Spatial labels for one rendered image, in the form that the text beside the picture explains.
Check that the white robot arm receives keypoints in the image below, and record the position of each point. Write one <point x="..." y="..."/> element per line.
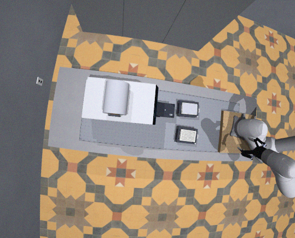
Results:
<point x="281" y="165"/>

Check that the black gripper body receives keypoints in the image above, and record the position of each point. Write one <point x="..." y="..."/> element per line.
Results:
<point x="259" y="152"/>

